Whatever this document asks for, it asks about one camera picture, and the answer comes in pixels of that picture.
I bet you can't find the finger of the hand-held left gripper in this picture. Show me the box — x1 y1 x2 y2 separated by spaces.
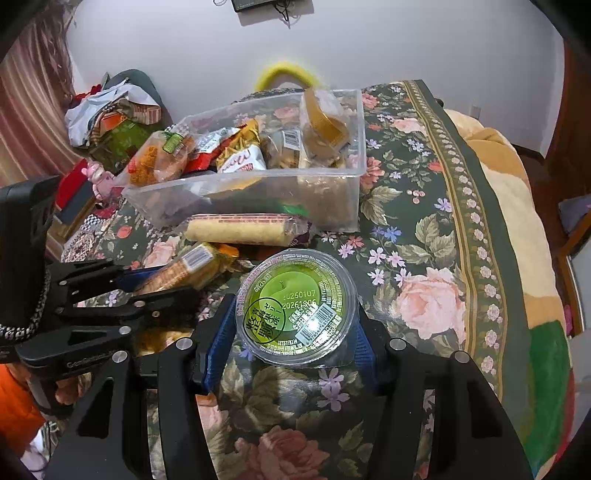
14 287 201 372
46 258 155 298

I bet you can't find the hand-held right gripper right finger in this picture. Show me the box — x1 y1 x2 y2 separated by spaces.
345 313 537 480

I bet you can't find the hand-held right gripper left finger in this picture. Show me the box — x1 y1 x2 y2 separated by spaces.
44 293 241 480

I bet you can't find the gold biscuit pack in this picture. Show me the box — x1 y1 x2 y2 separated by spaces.
133 242 238 297

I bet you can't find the green jelly cup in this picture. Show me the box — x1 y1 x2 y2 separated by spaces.
235 248 360 367

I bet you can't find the long wafer roll pack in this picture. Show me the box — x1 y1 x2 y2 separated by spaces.
184 212 312 246

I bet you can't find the orange fried snack bag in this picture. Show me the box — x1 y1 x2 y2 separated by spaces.
127 130 195 186

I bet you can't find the green pea packet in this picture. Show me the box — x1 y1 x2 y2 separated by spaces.
272 202 311 220

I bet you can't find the clear bag of nuts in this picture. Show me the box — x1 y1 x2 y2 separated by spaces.
295 173 362 227

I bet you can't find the clear plastic storage container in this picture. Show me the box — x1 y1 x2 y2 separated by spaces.
122 88 368 232

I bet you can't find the red snack packet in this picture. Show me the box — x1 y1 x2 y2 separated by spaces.
185 128 243 175

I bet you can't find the yellow white snack bag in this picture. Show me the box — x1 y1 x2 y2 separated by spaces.
216 142 267 175

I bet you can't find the clear cracker pack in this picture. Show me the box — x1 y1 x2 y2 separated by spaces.
261 128 306 171

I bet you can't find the cake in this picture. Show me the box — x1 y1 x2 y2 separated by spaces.
299 89 351 158

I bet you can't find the person's left forearm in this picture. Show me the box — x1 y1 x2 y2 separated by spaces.
0 364 49 457

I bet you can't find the person's left hand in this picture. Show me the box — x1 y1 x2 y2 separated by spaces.
54 375 90 407

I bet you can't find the patchwork quilt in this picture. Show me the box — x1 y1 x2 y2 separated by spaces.
58 203 132 264

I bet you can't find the red box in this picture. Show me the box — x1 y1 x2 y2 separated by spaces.
54 170 95 220

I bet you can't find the pink toy figure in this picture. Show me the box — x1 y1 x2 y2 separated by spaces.
82 161 117 203

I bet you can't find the green printed cloth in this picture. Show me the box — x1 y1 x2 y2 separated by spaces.
90 122 155 171

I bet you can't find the striped brown curtain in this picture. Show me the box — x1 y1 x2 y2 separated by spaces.
0 9 75 190

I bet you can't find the pile of clothes on chair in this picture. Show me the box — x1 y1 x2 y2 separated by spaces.
65 83 158 148

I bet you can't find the yellow beige blanket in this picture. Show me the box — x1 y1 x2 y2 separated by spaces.
443 108 580 478

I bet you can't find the grey round cushion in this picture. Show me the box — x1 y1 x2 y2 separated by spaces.
102 69 163 112

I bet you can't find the brown wooden door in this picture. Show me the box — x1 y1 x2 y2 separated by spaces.
547 41 591 195

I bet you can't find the small black monitor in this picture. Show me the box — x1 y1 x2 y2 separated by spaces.
231 0 315 14

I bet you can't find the black monitor cable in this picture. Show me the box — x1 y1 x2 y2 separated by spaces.
272 2 301 24

